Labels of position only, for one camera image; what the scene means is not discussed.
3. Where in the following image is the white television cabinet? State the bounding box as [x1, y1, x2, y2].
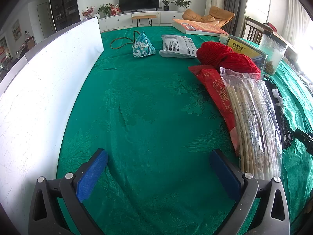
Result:
[98, 10, 186, 32]

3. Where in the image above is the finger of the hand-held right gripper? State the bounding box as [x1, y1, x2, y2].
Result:
[294, 127, 313, 155]

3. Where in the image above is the brown cord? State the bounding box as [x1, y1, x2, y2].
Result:
[110, 31, 140, 50]

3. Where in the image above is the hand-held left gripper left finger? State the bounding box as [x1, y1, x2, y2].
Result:
[28, 148, 109, 235]

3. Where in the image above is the red packet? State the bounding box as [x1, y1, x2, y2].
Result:
[188, 65, 241, 156]

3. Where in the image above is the black television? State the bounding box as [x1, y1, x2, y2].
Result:
[118, 0, 160, 11]

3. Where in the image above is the white plastic clip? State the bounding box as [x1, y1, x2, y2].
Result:
[272, 88, 284, 107]

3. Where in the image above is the bushy green potted plant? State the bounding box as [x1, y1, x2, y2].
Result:
[97, 4, 114, 17]

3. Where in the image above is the clear container with black lid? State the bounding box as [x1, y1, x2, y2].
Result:
[259, 31, 287, 76]

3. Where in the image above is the white board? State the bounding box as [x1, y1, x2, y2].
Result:
[0, 17, 104, 211]

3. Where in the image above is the green tablecloth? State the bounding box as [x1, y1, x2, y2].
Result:
[56, 26, 313, 235]

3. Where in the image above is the wooden stool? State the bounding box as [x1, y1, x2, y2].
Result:
[131, 15, 157, 27]

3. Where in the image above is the clear bag of chopsticks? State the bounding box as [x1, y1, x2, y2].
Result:
[219, 67, 283, 180]

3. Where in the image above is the dark wooden chair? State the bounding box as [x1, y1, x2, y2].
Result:
[241, 17, 266, 44]

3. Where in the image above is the black lace cloth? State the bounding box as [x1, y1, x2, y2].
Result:
[264, 77, 294, 150]

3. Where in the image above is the teal wave-print pouch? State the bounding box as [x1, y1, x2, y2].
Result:
[132, 31, 156, 58]

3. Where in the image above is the large leafy potted plant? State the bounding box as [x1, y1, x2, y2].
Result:
[171, 0, 192, 12]

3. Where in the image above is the orange lounge chair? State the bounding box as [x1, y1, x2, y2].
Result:
[182, 5, 235, 28]

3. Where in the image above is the orange book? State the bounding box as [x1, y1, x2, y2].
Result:
[172, 18, 229, 35]

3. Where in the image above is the yellow box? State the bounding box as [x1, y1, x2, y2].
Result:
[225, 35, 268, 61]

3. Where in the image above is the silver printed packet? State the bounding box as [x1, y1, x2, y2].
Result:
[159, 34, 198, 59]

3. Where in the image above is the dark display cabinet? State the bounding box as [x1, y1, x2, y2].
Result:
[48, 0, 81, 32]

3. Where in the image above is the red flower arrangement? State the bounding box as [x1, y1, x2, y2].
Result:
[81, 5, 96, 20]

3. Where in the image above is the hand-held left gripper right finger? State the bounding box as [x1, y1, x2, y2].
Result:
[210, 148, 291, 235]

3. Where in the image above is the red yarn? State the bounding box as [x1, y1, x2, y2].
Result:
[197, 42, 261, 75]

